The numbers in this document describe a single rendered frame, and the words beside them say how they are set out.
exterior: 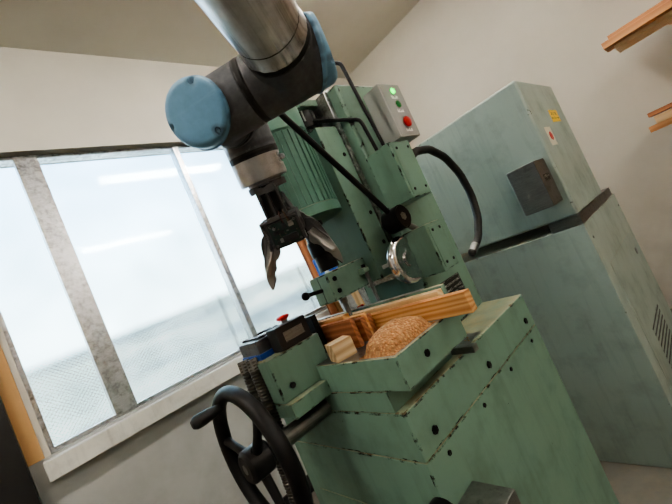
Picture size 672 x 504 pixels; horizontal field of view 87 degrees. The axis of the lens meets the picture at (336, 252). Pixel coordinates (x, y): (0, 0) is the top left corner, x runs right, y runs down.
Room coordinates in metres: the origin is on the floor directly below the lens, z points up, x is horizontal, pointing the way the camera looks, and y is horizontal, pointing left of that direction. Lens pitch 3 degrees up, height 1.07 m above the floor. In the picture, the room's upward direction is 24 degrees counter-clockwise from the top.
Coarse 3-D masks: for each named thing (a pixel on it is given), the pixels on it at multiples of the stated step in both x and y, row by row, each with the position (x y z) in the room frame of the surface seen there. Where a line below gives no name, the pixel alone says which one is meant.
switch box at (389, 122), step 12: (384, 84) 0.96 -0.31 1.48; (372, 96) 0.96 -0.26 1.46; (384, 96) 0.94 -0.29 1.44; (372, 108) 0.97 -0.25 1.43; (384, 108) 0.94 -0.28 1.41; (396, 108) 0.96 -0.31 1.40; (408, 108) 1.00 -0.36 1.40; (384, 120) 0.96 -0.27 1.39; (396, 120) 0.94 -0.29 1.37; (384, 132) 0.97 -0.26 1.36; (396, 132) 0.94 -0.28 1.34; (408, 132) 0.96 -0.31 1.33
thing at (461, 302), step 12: (432, 300) 0.69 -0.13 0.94; (444, 300) 0.67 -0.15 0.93; (456, 300) 0.65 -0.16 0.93; (468, 300) 0.64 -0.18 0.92; (384, 312) 0.79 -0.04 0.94; (396, 312) 0.76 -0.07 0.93; (408, 312) 0.74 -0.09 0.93; (420, 312) 0.72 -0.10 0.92; (432, 312) 0.70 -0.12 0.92; (444, 312) 0.68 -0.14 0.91; (456, 312) 0.66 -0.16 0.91; (468, 312) 0.64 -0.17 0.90
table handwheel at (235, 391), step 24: (240, 408) 0.60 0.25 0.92; (264, 408) 0.58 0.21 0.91; (312, 408) 0.74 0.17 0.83; (216, 432) 0.73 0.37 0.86; (264, 432) 0.56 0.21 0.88; (288, 432) 0.69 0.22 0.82; (240, 456) 0.64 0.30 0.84; (264, 456) 0.64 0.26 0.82; (288, 456) 0.55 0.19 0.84; (240, 480) 0.73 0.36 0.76; (264, 480) 0.64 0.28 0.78; (288, 480) 0.55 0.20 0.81
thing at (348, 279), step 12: (348, 264) 0.88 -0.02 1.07; (360, 264) 0.90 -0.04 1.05; (324, 276) 0.83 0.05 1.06; (336, 276) 0.84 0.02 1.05; (348, 276) 0.87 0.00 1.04; (360, 276) 0.89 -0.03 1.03; (312, 288) 0.87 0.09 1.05; (324, 288) 0.84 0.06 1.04; (336, 288) 0.83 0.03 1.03; (348, 288) 0.86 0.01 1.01; (360, 288) 0.88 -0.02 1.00; (324, 300) 0.85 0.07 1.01; (336, 300) 0.83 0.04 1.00
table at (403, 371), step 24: (432, 336) 0.65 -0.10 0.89; (456, 336) 0.70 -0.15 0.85; (360, 360) 0.65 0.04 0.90; (384, 360) 0.60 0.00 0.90; (408, 360) 0.60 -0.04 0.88; (432, 360) 0.64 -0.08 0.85; (336, 384) 0.72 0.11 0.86; (360, 384) 0.67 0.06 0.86; (384, 384) 0.62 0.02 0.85; (408, 384) 0.58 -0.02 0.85; (288, 408) 0.69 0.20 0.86
